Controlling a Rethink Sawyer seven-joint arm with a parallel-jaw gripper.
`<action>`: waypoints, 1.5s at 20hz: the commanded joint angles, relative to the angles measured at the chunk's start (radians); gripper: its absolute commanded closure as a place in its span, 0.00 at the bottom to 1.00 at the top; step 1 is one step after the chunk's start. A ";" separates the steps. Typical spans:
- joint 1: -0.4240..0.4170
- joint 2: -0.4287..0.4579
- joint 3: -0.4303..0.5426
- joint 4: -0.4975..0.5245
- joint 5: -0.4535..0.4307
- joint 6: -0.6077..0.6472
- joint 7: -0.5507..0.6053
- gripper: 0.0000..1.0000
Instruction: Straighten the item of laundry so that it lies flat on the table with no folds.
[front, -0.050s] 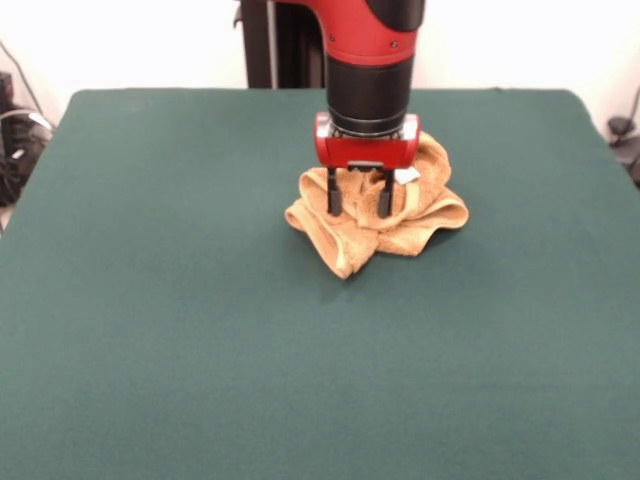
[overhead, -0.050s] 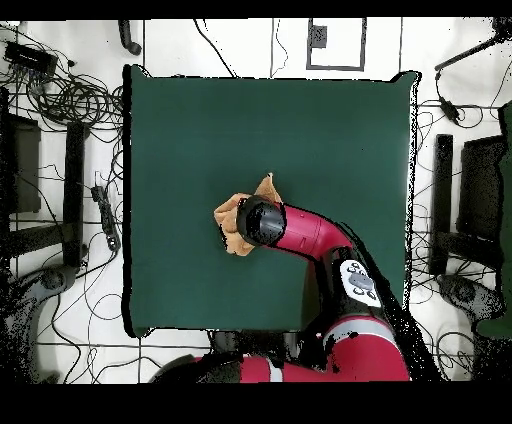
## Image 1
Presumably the yellow terry towel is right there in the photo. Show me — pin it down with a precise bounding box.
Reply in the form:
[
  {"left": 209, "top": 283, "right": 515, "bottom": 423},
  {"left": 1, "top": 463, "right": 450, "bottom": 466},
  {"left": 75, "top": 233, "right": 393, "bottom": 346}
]
[{"left": 283, "top": 130, "right": 470, "bottom": 281}]

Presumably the dark green tablecloth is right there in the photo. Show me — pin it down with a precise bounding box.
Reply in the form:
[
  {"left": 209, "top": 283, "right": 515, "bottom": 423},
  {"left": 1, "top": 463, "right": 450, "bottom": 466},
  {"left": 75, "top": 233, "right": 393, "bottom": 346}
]
[{"left": 0, "top": 87, "right": 640, "bottom": 480}]

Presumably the black equipment with cables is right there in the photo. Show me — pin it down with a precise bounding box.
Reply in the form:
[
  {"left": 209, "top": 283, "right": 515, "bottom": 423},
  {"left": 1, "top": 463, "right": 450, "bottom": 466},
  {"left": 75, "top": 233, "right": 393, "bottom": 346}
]
[{"left": 0, "top": 70, "right": 55, "bottom": 207}]

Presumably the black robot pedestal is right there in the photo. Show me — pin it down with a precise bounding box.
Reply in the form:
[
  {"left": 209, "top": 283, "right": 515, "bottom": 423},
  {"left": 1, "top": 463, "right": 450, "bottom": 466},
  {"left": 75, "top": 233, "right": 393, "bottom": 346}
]
[{"left": 232, "top": 0, "right": 331, "bottom": 90}]

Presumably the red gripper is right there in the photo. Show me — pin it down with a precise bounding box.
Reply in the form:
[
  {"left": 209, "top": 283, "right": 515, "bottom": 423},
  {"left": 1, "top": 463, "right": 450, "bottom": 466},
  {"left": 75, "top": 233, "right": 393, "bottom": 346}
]
[{"left": 313, "top": 112, "right": 422, "bottom": 219}]

